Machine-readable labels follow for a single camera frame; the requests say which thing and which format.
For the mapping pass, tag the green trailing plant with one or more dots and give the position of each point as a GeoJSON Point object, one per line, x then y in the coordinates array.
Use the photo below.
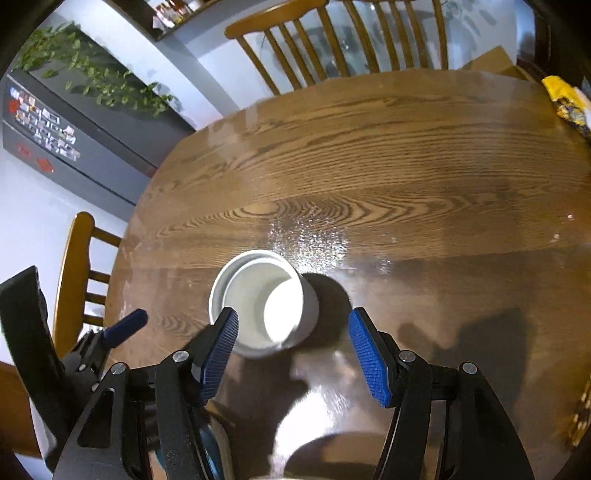
{"type": "Point", "coordinates": [92, 69]}

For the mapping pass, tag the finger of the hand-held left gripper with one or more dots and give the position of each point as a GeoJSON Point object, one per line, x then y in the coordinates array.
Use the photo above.
{"type": "Point", "coordinates": [127, 325]}

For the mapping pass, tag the white cylindrical ceramic pot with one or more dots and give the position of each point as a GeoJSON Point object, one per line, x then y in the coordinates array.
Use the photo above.
{"type": "Point", "coordinates": [258, 295]}

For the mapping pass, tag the wooden bead trivet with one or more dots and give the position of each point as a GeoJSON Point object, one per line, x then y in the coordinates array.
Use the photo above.
{"type": "Point", "coordinates": [579, 420]}

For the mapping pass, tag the dark wooden wall shelf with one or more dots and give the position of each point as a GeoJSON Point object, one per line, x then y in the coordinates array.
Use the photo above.
{"type": "Point", "coordinates": [131, 11]}

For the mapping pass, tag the group of fridge magnets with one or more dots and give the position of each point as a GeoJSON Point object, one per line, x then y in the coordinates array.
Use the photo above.
{"type": "Point", "coordinates": [41, 124]}

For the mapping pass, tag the wooden chair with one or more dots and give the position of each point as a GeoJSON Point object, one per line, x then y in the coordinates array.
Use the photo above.
{"type": "Point", "coordinates": [258, 25]}
{"type": "Point", "coordinates": [441, 41]}
{"type": "Point", "coordinates": [76, 258]}

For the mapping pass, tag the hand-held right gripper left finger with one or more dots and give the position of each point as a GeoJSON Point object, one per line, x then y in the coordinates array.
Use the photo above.
{"type": "Point", "coordinates": [219, 355]}

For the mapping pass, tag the row of condiment bottles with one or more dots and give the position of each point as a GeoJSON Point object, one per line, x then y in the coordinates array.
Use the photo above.
{"type": "Point", "coordinates": [178, 11]}

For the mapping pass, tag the blue oval plate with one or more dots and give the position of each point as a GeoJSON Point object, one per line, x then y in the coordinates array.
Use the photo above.
{"type": "Point", "coordinates": [211, 454]}

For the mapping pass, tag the cardboard box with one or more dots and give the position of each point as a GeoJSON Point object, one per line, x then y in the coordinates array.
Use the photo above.
{"type": "Point", "coordinates": [494, 60]}

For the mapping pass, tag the dark grey fridge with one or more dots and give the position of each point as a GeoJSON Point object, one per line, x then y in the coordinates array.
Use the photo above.
{"type": "Point", "coordinates": [115, 152]}

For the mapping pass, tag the yellow snack packet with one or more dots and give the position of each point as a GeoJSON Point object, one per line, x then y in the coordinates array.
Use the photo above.
{"type": "Point", "coordinates": [563, 97]}

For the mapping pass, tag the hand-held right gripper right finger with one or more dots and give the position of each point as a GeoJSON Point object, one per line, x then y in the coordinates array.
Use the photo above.
{"type": "Point", "coordinates": [369, 360]}

